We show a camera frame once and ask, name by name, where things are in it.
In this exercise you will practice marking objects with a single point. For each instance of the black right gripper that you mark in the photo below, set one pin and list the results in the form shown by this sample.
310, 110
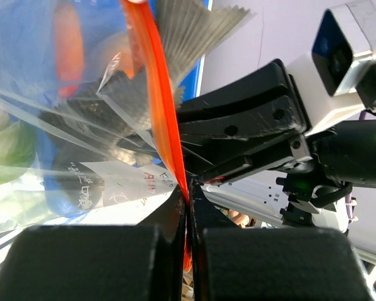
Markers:
338, 162

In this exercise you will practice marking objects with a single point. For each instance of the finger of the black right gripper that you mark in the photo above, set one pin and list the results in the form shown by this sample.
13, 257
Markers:
266, 102

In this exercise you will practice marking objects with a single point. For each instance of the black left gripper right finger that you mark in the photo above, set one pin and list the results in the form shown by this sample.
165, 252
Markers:
231, 263

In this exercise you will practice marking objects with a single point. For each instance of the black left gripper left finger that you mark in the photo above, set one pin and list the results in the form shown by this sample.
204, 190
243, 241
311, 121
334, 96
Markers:
100, 262

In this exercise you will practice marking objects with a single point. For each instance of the clear zip top bag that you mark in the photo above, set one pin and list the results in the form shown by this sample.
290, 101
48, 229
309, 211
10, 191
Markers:
29, 87

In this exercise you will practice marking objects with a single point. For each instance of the grey fish toy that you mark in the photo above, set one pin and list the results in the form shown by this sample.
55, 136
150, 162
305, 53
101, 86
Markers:
113, 114

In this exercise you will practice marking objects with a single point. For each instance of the white cauliflower toy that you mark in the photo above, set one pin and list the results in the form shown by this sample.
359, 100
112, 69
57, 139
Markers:
17, 147

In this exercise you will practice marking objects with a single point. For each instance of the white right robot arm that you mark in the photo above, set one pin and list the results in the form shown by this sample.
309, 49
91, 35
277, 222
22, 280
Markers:
248, 140

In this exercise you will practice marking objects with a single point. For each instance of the yellow orange mango toy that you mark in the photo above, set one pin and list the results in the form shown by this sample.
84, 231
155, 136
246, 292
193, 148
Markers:
117, 49

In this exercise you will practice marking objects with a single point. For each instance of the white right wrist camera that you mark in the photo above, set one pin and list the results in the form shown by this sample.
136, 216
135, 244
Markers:
337, 78

